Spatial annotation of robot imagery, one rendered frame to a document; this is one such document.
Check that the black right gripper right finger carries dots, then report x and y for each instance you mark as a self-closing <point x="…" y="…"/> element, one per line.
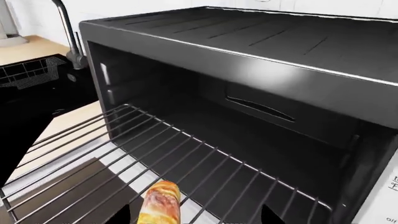
<point x="272" y="216"/>

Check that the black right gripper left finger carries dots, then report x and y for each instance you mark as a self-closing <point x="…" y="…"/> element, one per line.
<point x="123" y="215"/>

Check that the golden brown baguette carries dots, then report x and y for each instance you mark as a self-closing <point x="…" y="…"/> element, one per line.
<point x="161" y="203"/>

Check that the black toaster oven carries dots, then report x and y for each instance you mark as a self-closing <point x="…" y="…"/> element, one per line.
<point x="248" y="77"/>

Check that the black kitchen sink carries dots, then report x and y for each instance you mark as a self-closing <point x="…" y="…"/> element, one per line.
<point x="37" y="98"/>

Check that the grey metal faucet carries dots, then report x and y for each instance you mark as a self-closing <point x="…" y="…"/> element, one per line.
<point x="73" y="42"/>

